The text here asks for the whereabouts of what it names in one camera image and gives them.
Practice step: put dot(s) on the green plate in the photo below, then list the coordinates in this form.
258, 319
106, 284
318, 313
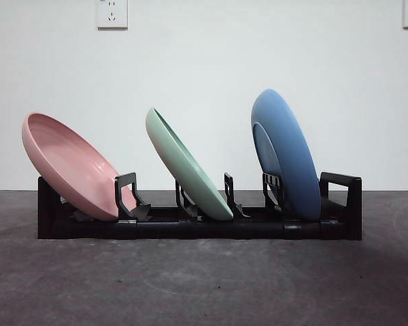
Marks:
187, 169

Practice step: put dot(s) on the blue plate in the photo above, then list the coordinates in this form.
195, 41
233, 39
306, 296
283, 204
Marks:
292, 153

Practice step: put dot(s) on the pink plate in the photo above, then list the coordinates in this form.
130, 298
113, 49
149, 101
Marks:
71, 163

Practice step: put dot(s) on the black plastic dish rack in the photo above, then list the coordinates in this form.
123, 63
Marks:
224, 231

